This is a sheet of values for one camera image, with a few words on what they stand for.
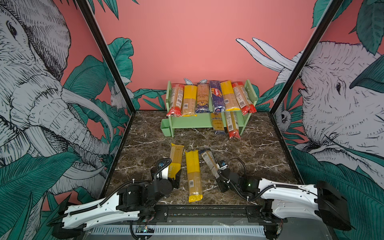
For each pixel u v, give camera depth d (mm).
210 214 752
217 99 841
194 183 817
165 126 1067
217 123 936
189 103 830
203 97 860
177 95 863
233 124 927
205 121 961
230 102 843
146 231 713
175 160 921
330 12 704
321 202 421
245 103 823
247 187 580
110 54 887
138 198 503
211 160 878
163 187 504
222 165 729
